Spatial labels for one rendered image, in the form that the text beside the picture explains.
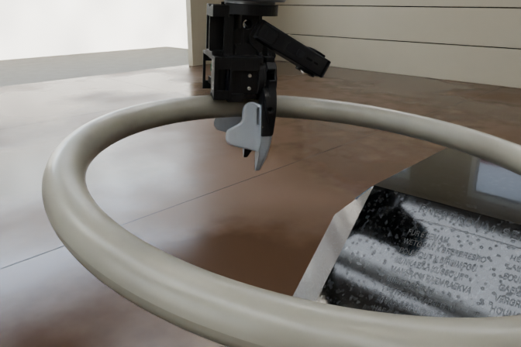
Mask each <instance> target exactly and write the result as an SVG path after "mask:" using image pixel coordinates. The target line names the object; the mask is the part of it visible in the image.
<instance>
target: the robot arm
mask: <svg viewBox="0 0 521 347"><path fill-rule="evenodd" d="M285 1H286V0H224V2H221V4H209V3H207V13H206V45H205V50H203V63H202V88H211V92H210V95H211V96H212V98H213V100H226V101H228V102H243V100H244V99H257V98H258V99H259V103H256V102H253V101H250V102H247V103H246V104H245V105H244V107H243V111H242V117H229V118H215V120H214V126H215V128H216V129H217V130H219V131H222V132H225V133H226V141H227V143H228V144H230V145H231V146H236V147H239V148H243V157H248V155H249V154H250V152H251V151H252V150H253V151H255V155H254V159H255V160H254V169H255V170H260V169H261V167H262V165H263V163H264V161H265V160H266V158H267V154H268V150H269V148H270V145H271V138H272V135H273V133H274V123H275V118H276V111H277V92H276V87H277V65H276V63H275V61H274V59H275V57H276V54H277V55H278V56H280V57H282V58H284V59H286V60H287V61H289V62H291V63H292V64H294V65H295V66H296V67H295V68H296V69H298V70H300V71H301V72H302V73H303V74H304V75H308V76H310V77H314V76H316V77H323V76H324V74H325V73H326V70H327V69H328V67H329V65H330V63H331V62H330V61H329V60H327V59H326V58H325V55H323V54H322V53H320V52H319V51H318V50H316V49H313V48H312V47H309V46H305V45H303V44H302V43H300V42H299V41H297V40H295V39H294V38H292V37H290V36H289V35H288V34H286V33H284V32H282V31H281V30H280V29H278V28H276V27H275V26H273V25H271V24H270V23H269V22H266V21H265V20H263V19H262V16H278V5H276V4H275V2H285ZM244 20H246V22H244ZM243 22H244V27H243ZM207 60H211V61H212V63H211V66H210V71H211V72H212V75H211V76H208V80H206V79H205V62H206V61H207Z"/></svg>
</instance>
